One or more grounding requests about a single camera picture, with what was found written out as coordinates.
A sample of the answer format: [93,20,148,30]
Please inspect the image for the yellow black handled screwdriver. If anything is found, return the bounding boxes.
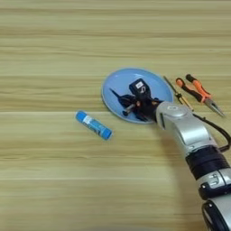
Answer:
[162,75,195,113]

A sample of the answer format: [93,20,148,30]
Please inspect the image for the blue glue stick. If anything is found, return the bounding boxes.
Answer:
[75,110,113,141]

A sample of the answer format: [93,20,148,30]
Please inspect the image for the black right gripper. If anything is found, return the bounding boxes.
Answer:
[118,94,163,123]

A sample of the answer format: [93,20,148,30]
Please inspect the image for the orange black pliers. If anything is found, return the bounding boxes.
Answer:
[175,73,226,118]

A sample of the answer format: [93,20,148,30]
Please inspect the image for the black box with white label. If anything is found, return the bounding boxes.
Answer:
[128,78,152,100]

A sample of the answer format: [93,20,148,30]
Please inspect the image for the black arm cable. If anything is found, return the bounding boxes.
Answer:
[192,112,231,153]

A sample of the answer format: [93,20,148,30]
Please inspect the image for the round blue plate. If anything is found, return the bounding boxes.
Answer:
[101,68,175,125]

